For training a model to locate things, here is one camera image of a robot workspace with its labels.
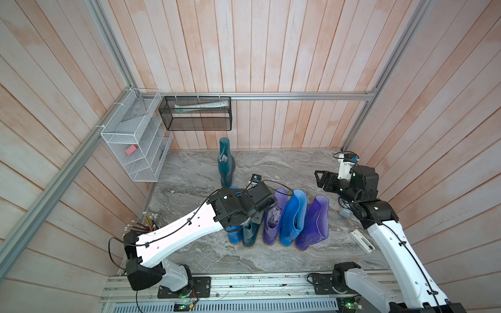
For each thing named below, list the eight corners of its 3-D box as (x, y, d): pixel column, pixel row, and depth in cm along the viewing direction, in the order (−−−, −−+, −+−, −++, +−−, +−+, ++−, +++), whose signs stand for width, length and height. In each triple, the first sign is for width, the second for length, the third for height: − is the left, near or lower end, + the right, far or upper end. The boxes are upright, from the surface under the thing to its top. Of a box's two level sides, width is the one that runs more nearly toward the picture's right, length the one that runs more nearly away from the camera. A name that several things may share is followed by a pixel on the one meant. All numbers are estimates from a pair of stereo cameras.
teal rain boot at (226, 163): (222, 194, 102) (216, 161, 82) (224, 171, 113) (220, 137, 92) (234, 194, 102) (230, 161, 82) (235, 171, 113) (232, 137, 92)
